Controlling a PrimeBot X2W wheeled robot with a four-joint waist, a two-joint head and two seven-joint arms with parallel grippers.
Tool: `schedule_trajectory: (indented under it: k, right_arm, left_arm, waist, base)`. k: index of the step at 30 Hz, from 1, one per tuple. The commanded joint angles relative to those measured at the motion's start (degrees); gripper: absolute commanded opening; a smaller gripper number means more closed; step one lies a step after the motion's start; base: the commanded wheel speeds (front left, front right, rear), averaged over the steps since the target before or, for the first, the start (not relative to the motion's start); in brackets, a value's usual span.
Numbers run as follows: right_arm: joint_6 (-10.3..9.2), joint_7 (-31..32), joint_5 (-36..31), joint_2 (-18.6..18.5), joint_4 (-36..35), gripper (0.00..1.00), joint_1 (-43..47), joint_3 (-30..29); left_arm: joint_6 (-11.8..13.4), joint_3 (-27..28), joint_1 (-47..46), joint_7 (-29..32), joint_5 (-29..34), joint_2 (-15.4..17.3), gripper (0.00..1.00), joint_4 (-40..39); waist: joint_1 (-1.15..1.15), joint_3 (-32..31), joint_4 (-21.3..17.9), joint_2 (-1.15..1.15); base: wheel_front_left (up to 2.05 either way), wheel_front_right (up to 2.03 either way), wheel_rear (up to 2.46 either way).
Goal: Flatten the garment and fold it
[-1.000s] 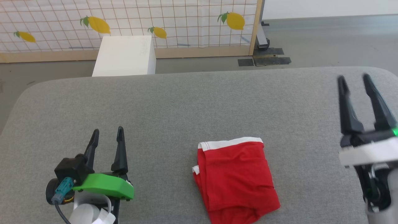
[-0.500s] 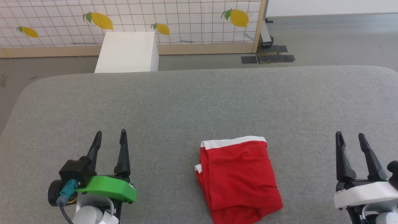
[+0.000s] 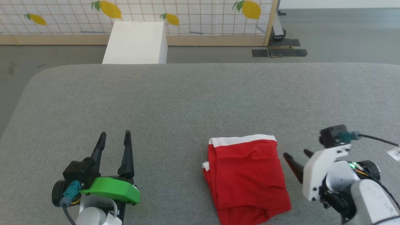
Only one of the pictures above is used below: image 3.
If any grey metal stand foot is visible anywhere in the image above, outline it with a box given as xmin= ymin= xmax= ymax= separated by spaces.
xmin=272 ymin=11 xmax=287 ymax=40

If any white cable tag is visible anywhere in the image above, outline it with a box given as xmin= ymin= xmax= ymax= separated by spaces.
xmin=387 ymin=148 xmax=400 ymax=162

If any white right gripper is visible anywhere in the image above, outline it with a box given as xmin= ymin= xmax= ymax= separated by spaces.
xmin=283 ymin=144 xmax=351 ymax=202

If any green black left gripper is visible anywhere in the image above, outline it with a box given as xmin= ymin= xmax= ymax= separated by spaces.
xmin=80 ymin=130 xmax=141 ymax=206

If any red garment with white trim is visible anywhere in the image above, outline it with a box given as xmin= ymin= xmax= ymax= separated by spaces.
xmin=202 ymin=134 xmax=292 ymax=225

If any white box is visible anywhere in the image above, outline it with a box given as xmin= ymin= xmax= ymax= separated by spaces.
xmin=102 ymin=21 xmax=168 ymax=65

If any large black floor mat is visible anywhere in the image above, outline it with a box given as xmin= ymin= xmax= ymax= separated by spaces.
xmin=268 ymin=38 xmax=308 ymax=58

